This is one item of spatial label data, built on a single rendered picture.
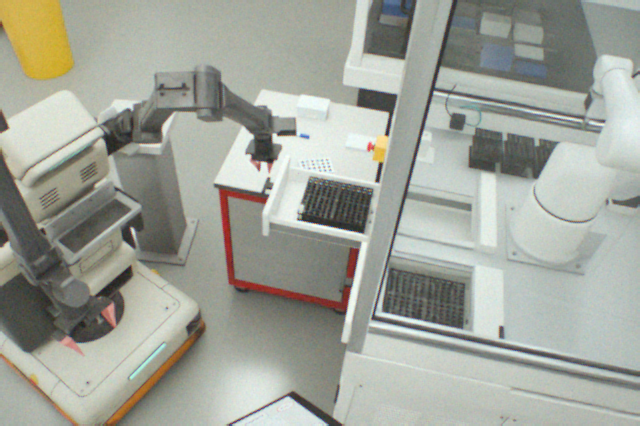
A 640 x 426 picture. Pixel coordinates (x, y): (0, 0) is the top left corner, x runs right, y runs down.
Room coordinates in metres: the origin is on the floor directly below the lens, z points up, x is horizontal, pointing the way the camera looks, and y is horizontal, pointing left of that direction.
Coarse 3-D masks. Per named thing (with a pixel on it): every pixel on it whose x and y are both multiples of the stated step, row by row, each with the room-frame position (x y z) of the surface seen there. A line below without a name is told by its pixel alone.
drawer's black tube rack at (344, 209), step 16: (320, 192) 1.24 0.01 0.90; (336, 192) 1.28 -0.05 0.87; (352, 192) 1.29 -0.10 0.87; (368, 192) 1.27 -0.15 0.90; (304, 208) 1.16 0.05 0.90; (320, 208) 1.17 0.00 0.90; (336, 208) 1.18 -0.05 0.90; (352, 208) 1.18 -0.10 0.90; (368, 208) 1.19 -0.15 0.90; (320, 224) 1.13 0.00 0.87; (336, 224) 1.13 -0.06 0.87; (352, 224) 1.12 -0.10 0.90
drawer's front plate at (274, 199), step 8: (288, 160) 1.35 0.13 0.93; (288, 168) 1.35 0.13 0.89; (280, 176) 1.27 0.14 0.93; (280, 184) 1.25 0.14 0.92; (272, 192) 1.19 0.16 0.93; (280, 192) 1.25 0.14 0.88; (272, 200) 1.16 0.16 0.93; (280, 200) 1.25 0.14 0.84; (264, 208) 1.12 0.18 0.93; (272, 208) 1.15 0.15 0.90; (264, 216) 1.10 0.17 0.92; (264, 224) 1.10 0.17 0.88; (264, 232) 1.10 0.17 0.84
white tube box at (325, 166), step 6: (300, 162) 1.49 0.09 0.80; (306, 162) 1.50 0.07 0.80; (312, 162) 1.50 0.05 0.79; (324, 162) 1.50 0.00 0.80; (330, 162) 1.51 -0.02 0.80; (306, 168) 1.46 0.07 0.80; (312, 168) 1.47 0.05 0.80; (318, 168) 1.48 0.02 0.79; (324, 168) 1.48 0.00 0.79; (330, 168) 1.47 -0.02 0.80
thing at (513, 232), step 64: (512, 0) 0.65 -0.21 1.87; (576, 0) 0.64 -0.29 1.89; (448, 64) 0.66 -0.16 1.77; (512, 64) 0.65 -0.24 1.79; (576, 64) 0.64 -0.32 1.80; (448, 128) 0.66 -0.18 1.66; (512, 128) 0.64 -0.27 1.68; (576, 128) 0.63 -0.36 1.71; (448, 192) 0.65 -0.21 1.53; (512, 192) 0.64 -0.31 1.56; (576, 192) 0.62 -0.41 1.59; (448, 256) 0.65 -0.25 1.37; (512, 256) 0.63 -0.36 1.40; (576, 256) 0.61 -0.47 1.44; (448, 320) 0.64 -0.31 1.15; (512, 320) 0.62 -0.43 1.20; (576, 320) 0.60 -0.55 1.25
